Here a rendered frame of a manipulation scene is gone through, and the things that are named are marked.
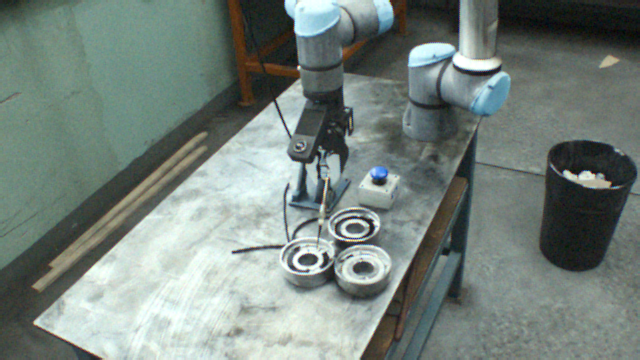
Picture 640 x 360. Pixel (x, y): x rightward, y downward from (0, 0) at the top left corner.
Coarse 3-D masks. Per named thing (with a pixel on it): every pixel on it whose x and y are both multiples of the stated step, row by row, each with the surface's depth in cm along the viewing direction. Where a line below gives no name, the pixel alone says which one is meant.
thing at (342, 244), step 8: (352, 208) 118; (360, 208) 118; (336, 216) 117; (344, 216) 118; (368, 216) 117; (376, 216) 115; (328, 224) 114; (344, 224) 116; (352, 224) 117; (360, 224) 116; (376, 224) 115; (328, 232) 115; (344, 232) 114; (352, 232) 118; (360, 232) 117; (376, 232) 111; (336, 240) 112; (344, 240) 110; (352, 240) 110; (360, 240) 110; (368, 240) 110; (376, 240) 112; (344, 248) 111
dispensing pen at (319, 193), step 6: (318, 180) 108; (324, 180) 108; (318, 186) 108; (324, 186) 108; (318, 192) 108; (318, 198) 108; (324, 210) 109; (324, 216) 110; (318, 234) 110; (318, 240) 110
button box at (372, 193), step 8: (368, 176) 126; (392, 176) 126; (368, 184) 124; (376, 184) 123; (384, 184) 123; (392, 184) 123; (360, 192) 124; (368, 192) 123; (376, 192) 122; (384, 192) 121; (392, 192) 123; (360, 200) 125; (368, 200) 124; (376, 200) 123; (384, 200) 122; (392, 200) 124; (384, 208) 123
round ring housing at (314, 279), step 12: (300, 240) 111; (312, 240) 111; (324, 240) 110; (288, 252) 110; (300, 252) 110; (312, 252) 109; (300, 264) 110; (288, 276) 105; (300, 276) 103; (312, 276) 103; (324, 276) 104
